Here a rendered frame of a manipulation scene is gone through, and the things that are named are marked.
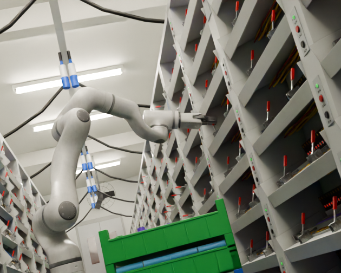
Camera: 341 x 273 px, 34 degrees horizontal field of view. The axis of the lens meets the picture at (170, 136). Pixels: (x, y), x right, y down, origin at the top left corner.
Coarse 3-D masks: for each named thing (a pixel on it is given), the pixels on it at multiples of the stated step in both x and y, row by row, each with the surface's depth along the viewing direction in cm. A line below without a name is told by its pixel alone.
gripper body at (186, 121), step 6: (180, 114) 252; (186, 114) 251; (192, 114) 251; (198, 114) 251; (180, 120) 251; (186, 120) 250; (192, 120) 250; (198, 120) 250; (180, 126) 255; (186, 126) 254; (192, 126) 254; (198, 126) 254
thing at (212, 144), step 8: (232, 112) 216; (224, 120) 229; (232, 120) 221; (224, 128) 234; (232, 128) 249; (216, 136) 249; (224, 136) 239; (232, 136) 269; (208, 144) 271; (216, 144) 255
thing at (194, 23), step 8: (192, 0) 242; (200, 0) 248; (192, 8) 246; (200, 8) 256; (192, 16) 251; (200, 16) 264; (184, 24) 265; (192, 24) 268; (200, 24) 273; (184, 32) 271; (192, 32) 277; (176, 40) 286; (184, 40) 276; (192, 40) 287; (184, 48) 282
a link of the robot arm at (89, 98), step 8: (80, 88) 233; (88, 88) 232; (80, 96) 229; (88, 96) 230; (96, 96) 232; (104, 96) 234; (112, 96) 237; (72, 104) 229; (80, 104) 229; (88, 104) 230; (96, 104) 233; (104, 104) 234; (64, 112) 230; (88, 112) 232; (104, 112) 238; (56, 120) 229; (56, 128) 225; (56, 136) 227
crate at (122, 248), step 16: (224, 208) 127; (176, 224) 127; (192, 224) 127; (208, 224) 126; (224, 224) 126; (112, 240) 128; (128, 240) 128; (144, 240) 127; (160, 240) 127; (176, 240) 126; (192, 240) 126; (208, 240) 132; (112, 256) 127; (128, 256) 127; (144, 256) 130
